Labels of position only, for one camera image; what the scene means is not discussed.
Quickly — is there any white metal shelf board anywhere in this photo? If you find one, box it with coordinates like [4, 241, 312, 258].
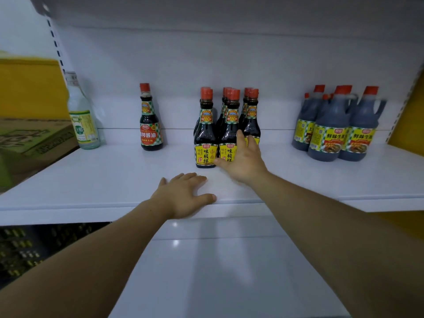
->
[109, 216, 352, 318]
[29, 0, 424, 42]
[0, 142, 424, 226]

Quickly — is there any person's left hand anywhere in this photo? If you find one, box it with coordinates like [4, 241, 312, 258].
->
[151, 172, 217, 220]

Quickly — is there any clear vinegar bottle green label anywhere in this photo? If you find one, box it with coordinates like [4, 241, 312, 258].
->
[65, 71, 102, 150]

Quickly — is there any person's right forearm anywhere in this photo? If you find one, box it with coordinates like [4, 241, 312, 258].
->
[247, 170, 424, 318]

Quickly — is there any black crate of dark bottles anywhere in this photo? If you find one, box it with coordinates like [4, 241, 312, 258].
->
[0, 222, 111, 290]

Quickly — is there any brown cardboard box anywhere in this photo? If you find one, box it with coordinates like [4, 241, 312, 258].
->
[0, 118, 79, 193]

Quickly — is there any person's right hand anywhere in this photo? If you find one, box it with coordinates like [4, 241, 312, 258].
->
[214, 129, 269, 187]

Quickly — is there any group of large dark sauce jugs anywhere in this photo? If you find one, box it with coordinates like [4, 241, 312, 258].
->
[291, 84, 388, 163]

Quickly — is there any white perforated shelf upright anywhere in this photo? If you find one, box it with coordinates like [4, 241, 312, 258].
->
[385, 64, 424, 143]
[42, 11, 76, 84]

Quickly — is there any red-label soy sauce bottle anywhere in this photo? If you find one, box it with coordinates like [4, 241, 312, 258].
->
[139, 83, 164, 152]

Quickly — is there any cluster of small dark sauce bottles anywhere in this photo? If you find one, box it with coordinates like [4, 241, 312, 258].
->
[193, 87, 261, 169]

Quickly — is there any person's left forearm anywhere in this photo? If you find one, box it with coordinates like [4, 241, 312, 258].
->
[0, 197, 175, 318]

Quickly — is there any yellow-label soy sauce bottle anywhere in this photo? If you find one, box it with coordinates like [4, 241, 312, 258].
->
[218, 89, 246, 163]

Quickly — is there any white shelf back panel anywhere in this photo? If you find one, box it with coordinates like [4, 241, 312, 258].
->
[53, 26, 424, 146]

